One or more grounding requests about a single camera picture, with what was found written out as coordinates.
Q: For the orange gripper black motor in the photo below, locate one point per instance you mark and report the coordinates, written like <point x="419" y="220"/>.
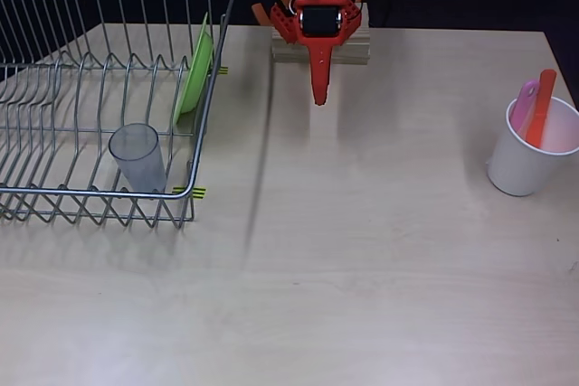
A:
<point x="319" y="21"/>

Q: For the green plastic plate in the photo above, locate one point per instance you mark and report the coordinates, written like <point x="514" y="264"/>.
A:
<point x="194" y="74"/>

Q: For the translucent grey plastic tumbler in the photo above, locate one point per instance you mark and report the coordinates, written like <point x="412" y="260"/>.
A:
<point x="140" y="160"/>

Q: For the pink plastic utensil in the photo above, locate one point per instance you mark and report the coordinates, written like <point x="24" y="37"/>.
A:
<point x="524" y="106"/>

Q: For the orange plastic knife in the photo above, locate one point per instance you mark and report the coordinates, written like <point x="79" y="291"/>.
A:
<point x="545" y="87"/>

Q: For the stacked plywood base block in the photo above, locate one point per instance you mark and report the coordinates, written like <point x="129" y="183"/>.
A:
<point x="353" y="53"/>

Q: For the white paper cup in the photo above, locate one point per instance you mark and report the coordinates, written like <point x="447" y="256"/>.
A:
<point x="515" y="169"/>

